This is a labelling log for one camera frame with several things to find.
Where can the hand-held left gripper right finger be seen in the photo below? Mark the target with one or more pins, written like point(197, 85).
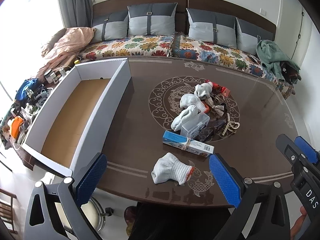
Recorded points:
point(222, 180)

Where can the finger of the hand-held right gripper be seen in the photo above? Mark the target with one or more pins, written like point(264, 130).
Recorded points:
point(306, 150)
point(287, 147)

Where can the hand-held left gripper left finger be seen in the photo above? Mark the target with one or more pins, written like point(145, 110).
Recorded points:
point(91, 180)

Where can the white sock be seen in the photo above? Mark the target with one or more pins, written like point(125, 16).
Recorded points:
point(170, 170)
point(190, 101)
point(182, 120)
point(202, 90)

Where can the blue toothpaste box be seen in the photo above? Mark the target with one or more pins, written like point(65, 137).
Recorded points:
point(175, 138)

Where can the white cardboard box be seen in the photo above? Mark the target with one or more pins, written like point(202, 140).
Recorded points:
point(75, 115)

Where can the dark framed eyeglasses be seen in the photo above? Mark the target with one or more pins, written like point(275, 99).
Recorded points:
point(212, 133)

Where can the reddish brown object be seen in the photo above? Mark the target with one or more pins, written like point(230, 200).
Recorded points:
point(130, 216)

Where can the clear plastic box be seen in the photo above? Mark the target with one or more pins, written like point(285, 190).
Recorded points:
point(193, 126)

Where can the glitter bow hair clip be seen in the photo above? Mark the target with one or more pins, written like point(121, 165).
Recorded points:
point(217, 108)

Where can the dark brown bag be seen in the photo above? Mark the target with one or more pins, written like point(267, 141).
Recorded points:
point(291, 73)

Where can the wooden slatted rack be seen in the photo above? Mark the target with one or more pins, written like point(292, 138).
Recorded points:
point(6, 205)

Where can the small red package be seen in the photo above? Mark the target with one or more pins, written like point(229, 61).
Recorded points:
point(220, 88)

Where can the orange plastic object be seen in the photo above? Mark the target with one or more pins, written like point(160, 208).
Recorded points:
point(16, 127)

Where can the green crumpled cloth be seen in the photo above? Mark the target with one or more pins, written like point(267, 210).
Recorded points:
point(272, 53)

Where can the small white cup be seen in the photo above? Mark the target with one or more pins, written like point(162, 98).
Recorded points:
point(62, 72)

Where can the blue crumpled cloth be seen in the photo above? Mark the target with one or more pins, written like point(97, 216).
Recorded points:
point(26, 88)

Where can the floral printed blanket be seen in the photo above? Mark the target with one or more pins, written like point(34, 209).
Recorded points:
point(130, 46)
point(220, 55)

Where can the grey two-tone pillow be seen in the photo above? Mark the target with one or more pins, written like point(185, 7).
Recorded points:
point(250, 38)
point(152, 20)
point(210, 27)
point(110, 27)

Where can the pink crumpled cloth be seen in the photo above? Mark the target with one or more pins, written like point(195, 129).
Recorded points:
point(67, 45)

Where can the grey curtain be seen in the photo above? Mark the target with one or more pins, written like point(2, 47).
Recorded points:
point(78, 2)

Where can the white wall socket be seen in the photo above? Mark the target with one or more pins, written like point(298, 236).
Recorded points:
point(263, 11)

